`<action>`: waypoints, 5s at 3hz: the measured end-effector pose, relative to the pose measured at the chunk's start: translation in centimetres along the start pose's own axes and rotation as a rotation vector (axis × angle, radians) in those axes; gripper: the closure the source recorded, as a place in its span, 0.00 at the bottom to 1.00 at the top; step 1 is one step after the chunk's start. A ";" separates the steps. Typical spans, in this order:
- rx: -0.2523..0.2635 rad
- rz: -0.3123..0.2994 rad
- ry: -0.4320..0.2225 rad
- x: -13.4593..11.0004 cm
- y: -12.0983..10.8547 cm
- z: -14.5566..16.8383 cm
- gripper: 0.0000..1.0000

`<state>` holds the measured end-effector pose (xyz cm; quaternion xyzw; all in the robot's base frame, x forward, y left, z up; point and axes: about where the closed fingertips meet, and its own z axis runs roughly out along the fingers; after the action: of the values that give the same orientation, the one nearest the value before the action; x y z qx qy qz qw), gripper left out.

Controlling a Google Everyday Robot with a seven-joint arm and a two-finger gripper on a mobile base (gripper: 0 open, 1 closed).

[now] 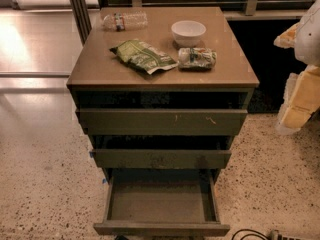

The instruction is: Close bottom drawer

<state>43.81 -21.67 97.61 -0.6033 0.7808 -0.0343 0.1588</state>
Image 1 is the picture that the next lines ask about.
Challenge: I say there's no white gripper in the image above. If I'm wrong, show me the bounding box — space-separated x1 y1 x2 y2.
273 0 320 135

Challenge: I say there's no drawer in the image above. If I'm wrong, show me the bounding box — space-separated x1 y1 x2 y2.
76 108 247 136
90 149 231 169
94 169 230 237

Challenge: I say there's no brown drawer cabinet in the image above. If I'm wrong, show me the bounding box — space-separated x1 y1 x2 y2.
65 6 261 185

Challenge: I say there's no crushed soda can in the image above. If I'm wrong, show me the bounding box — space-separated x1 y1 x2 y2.
178 47 217 70

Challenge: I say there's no white bowl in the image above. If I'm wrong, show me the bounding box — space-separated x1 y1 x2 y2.
171 20 206 47

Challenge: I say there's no green chip bag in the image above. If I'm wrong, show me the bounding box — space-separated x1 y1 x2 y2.
110 39 178 75

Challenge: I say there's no power strip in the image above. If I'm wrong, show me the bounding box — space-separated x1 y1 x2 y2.
269 230 309 240

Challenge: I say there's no clear plastic water bottle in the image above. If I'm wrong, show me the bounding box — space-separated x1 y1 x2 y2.
102 11 148 32

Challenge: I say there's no black cable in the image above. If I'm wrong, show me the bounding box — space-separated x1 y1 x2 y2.
231 228 272 240

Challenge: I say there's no metal window frame post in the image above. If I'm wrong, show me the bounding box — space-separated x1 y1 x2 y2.
69 0 92 44

